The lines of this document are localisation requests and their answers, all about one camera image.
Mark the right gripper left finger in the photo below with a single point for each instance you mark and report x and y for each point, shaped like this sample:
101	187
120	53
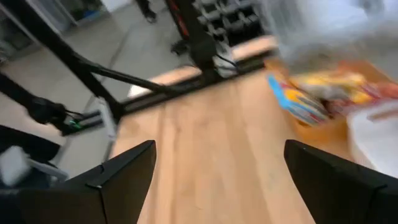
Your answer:
93	199

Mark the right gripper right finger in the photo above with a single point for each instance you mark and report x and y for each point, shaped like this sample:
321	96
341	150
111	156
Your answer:
342	196

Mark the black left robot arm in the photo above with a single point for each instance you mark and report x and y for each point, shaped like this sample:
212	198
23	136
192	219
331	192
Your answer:
202	46

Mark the orange plastic bin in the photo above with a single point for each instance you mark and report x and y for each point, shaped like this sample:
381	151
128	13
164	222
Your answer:
323	137

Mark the white plastic bin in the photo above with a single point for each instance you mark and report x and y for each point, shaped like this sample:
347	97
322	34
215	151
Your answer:
373	140

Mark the black device with green light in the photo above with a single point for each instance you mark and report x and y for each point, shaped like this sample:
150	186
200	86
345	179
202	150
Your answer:
46	110

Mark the person's foot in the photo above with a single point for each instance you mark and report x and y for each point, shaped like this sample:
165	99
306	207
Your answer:
149	14

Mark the storage bin rack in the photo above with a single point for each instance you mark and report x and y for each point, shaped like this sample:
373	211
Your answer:
230	18

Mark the silver aluminium bracket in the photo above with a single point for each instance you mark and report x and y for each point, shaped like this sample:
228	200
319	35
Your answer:
107	118

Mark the black table frame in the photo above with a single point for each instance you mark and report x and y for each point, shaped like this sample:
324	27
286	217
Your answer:
93	71

